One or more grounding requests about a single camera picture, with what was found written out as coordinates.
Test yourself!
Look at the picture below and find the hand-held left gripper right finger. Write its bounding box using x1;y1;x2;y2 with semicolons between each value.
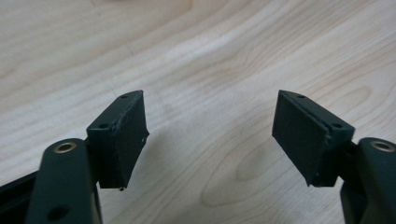
271;90;356;188

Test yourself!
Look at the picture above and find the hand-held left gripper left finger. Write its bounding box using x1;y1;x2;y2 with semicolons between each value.
86;90;150;191

